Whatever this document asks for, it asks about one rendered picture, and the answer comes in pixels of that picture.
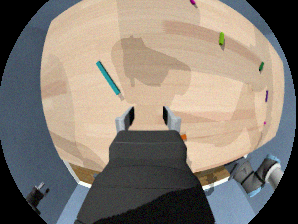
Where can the turquoise rod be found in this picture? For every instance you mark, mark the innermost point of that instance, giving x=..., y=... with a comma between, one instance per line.
x=107, y=77

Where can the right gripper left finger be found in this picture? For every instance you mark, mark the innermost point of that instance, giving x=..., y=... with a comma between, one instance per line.
x=124, y=122

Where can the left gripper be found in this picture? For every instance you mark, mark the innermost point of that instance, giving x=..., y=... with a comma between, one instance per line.
x=35, y=196

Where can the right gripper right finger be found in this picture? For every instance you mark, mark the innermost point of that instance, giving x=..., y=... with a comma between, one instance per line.
x=173, y=121

